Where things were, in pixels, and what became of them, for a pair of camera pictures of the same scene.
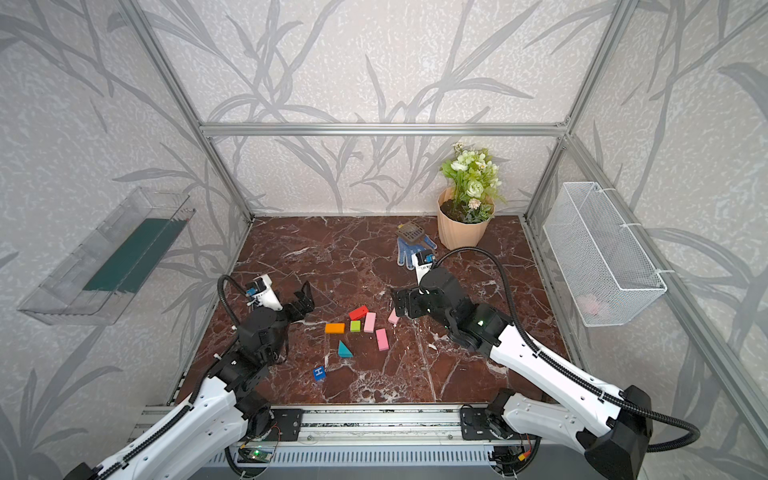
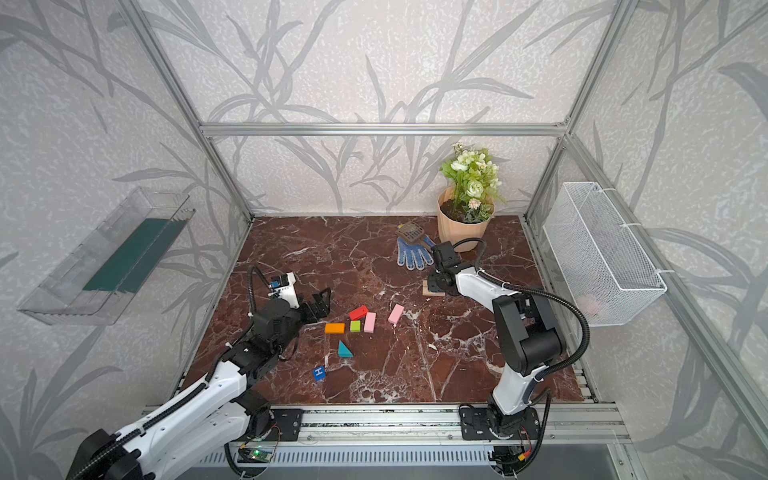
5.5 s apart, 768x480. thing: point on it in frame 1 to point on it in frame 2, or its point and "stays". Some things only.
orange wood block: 335,328 stays
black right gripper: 411,301 to 438,276
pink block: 393,318 stays
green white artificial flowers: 475,181 stays
